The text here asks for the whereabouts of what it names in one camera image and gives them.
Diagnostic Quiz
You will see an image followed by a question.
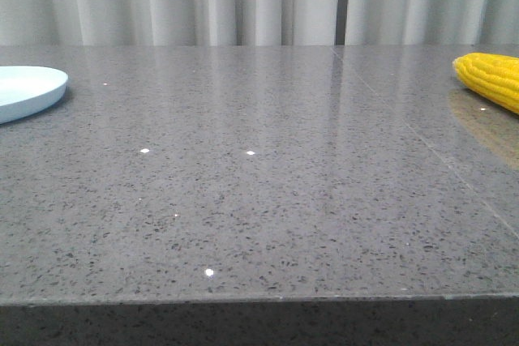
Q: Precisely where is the light blue round plate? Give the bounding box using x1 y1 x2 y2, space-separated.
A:
1 66 69 124

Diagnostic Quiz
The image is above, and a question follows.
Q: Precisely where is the white pleated curtain right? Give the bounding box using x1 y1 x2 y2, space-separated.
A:
345 0 518 45

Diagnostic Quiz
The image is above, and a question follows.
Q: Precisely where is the white pleated curtain left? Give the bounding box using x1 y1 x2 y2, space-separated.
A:
1 0 338 46

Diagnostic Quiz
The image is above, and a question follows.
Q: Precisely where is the white pleated curtain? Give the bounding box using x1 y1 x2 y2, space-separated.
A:
1 0 338 46
345 0 518 45

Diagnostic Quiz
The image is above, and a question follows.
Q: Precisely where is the yellow corn cob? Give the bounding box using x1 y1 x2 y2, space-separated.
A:
453 53 518 114

